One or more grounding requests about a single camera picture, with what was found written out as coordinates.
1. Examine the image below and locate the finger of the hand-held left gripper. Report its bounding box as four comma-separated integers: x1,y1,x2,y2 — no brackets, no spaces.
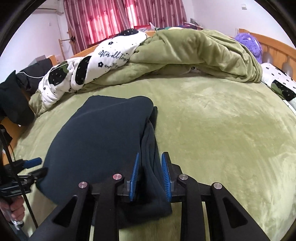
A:
22,157,43,169
27,167,49,184

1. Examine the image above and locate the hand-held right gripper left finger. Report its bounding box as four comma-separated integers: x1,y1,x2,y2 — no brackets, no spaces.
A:
29,152,140,241

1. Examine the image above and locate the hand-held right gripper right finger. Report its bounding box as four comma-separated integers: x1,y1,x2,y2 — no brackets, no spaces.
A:
161,152,271,241

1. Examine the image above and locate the dark navy sweatshirt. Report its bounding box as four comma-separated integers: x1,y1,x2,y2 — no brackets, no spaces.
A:
36,95,173,226

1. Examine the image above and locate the person's left hand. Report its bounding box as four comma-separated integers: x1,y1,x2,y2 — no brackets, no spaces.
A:
0,196,26,224

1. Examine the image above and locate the black hanging garment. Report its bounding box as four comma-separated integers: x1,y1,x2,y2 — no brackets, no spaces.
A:
0,70,36,127

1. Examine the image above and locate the green fleece bed sheet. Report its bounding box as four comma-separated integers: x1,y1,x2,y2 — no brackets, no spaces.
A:
14,76,296,241

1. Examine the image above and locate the black jacket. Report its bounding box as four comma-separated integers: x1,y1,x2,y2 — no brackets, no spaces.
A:
16,58,54,93

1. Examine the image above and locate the grey box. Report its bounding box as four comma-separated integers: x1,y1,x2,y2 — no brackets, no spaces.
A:
30,54,47,65

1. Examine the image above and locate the wooden coat rack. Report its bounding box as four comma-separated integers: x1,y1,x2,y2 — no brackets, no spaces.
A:
58,27,78,61

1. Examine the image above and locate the white flower-print quilt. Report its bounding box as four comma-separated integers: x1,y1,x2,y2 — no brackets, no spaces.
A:
29,29,263,117

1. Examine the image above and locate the flower-print pillow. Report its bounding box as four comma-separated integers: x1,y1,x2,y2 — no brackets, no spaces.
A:
261,62,296,117

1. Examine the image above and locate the white air conditioner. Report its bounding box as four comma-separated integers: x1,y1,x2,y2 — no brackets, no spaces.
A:
35,8,64,17

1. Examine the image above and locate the purple plush toy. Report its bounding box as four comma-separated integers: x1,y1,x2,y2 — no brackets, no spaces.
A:
234,32,263,63

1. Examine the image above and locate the red striped curtain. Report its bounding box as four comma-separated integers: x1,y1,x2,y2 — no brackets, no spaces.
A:
63,0,188,47

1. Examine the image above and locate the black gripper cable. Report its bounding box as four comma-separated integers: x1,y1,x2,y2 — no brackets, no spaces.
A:
0,129,39,229

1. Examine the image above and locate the wooden bed frame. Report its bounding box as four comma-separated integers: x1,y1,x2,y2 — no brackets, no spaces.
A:
0,28,296,150

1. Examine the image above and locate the thin white cable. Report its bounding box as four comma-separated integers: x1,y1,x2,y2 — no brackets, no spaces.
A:
17,71,47,79

